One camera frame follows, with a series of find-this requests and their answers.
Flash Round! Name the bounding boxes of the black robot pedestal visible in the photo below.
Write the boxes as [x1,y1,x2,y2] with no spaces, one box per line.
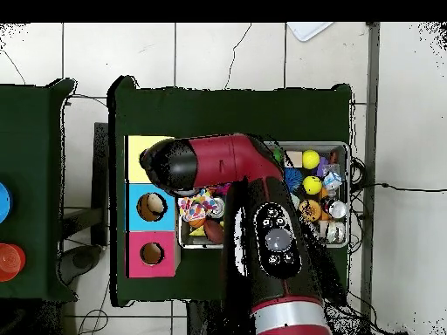
[186,299,224,335]

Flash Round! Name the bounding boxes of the blue spiky ball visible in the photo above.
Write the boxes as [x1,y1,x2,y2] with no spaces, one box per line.
[284,167,304,192]

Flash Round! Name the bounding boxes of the yellow smiley ball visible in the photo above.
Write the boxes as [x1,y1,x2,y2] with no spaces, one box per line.
[302,174,323,196]

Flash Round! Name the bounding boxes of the plain yellow ball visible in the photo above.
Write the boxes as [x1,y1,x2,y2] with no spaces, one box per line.
[302,148,321,170]

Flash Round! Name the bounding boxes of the small brown football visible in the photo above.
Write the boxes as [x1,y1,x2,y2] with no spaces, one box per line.
[203,218,225,244]

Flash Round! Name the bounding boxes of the thin black cable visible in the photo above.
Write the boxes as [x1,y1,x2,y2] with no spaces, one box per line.
[349,181,447,193]

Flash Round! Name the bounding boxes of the shallow clear mesh bin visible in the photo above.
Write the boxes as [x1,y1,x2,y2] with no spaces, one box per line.
[176,140,351,250]

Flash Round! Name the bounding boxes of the blue plastic cup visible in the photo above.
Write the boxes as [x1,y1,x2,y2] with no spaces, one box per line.
[0,181,14,224]

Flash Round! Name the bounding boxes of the white flat tray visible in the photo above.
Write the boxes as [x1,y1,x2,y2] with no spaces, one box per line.
[285,22,334,43]

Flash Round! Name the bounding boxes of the dark green side table cloth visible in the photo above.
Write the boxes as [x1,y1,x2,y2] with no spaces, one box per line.
[0,78,79,304]

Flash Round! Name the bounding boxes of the polka dot cloth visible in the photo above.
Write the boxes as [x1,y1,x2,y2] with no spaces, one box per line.
[177,188,219,223]

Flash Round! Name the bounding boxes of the wooden box with three holes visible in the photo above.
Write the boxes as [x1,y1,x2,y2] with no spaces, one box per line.
[124,134,182,279]

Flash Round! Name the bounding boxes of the red plastic cup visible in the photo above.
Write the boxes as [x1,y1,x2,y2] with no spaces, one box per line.
[0,243,27,283]

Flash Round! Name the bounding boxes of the silver can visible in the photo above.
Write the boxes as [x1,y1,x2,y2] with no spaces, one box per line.
[327,200,347,220]
[209,196,226,220]

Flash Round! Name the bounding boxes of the plain wooden block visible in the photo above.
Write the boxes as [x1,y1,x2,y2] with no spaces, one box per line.
[286,150,304,168]

